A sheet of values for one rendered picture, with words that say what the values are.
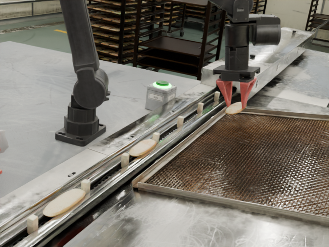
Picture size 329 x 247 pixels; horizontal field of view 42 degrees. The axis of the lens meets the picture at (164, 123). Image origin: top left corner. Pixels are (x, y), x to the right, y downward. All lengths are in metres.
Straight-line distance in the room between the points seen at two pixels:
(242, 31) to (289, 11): 7.05
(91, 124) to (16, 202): 0.36
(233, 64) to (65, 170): 0.46
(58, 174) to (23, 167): 0.14
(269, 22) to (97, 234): 0.64
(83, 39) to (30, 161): 0.30
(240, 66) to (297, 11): 7.02
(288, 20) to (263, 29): 7.05
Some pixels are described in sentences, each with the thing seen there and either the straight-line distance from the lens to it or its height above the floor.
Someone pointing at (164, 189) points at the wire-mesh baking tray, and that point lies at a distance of 0.74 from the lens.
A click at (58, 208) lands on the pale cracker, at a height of 0.86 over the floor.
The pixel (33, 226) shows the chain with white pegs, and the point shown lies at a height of 0.86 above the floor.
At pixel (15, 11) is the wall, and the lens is 6.89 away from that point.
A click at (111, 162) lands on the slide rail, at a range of 0.93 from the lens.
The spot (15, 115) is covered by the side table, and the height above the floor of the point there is 0.82.
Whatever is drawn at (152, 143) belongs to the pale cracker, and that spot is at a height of 0.86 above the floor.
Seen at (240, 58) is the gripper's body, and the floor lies 1.06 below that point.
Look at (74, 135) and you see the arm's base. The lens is 1.08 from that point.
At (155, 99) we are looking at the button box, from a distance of 1.30.
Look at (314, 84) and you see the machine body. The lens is 1.92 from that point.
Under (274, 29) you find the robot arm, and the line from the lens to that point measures 1.05.
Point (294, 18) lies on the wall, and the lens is 8.07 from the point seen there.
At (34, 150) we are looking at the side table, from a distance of 1.05.
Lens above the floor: 1.29
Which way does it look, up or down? 23 degrees down
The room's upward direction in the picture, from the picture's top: 6 degrees clockwise
